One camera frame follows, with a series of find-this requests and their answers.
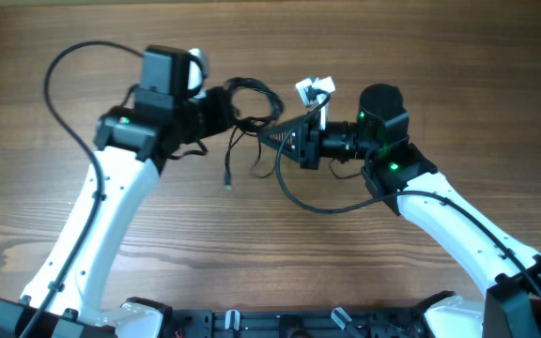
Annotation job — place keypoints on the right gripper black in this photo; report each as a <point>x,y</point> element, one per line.
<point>309,145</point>

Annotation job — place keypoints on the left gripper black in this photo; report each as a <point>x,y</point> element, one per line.
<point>216,115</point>

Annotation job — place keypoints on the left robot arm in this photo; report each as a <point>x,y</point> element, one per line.
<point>165,117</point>

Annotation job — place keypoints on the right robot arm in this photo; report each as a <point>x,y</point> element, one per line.
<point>396,173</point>

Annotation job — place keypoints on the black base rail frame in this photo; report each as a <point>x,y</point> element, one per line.
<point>339,322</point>

